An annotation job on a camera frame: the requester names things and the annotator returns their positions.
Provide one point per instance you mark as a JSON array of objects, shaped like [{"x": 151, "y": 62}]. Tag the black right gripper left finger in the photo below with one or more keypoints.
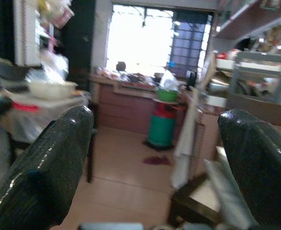
[{"x": 47, "y": 167}]

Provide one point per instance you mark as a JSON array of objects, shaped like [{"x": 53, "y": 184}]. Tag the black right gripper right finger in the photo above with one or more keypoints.
[{"x": 258, "y": 172}]

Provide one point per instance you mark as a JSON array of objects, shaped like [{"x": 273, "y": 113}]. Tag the table with clear cover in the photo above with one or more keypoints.
[{"x": 30, "y": 115}]

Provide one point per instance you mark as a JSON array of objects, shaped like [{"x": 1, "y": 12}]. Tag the dark wooden table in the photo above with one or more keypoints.
[{"x": 195, "y": 206}]

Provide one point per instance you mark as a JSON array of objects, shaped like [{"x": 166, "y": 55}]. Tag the white hanging cloth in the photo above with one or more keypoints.
[{"x": 186, "y": 143}]

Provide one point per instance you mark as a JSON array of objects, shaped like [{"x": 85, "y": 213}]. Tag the white bowl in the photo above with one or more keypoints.
[{"x": 51, "y": 89}]

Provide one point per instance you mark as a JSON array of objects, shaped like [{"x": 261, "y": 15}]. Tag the brown wooden counter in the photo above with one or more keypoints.
[{"x": 126, "y": 107}]

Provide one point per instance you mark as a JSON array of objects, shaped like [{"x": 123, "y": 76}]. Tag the grey metal rack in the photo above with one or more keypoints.
[{"x": 258, "y": 72}]

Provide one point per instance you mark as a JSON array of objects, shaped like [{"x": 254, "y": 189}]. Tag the red cloth on floor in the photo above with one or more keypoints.
[{"x": 156, "y": 160}]

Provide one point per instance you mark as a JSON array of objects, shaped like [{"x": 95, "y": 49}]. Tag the green gas cylinder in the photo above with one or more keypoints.
[{"x": 160, "y": 129}]

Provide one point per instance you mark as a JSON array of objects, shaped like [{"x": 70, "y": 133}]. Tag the green plastic basin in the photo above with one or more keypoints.
[{"x": 167, "y": 95}]

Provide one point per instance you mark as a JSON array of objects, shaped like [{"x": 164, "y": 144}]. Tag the person with dark hair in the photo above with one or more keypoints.
[{"x": 121, "y": 66}]

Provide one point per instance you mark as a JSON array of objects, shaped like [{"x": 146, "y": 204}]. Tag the clear plastic bag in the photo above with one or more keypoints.
[{"x": 169, "y": 79}]

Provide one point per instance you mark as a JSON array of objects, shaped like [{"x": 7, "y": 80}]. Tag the white cabinet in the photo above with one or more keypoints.
[{"x": 26, "y": 31}]

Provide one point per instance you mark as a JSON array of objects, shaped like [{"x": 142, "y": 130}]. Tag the wall shelf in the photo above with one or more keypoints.
[{"x": 250, "y": 16}]

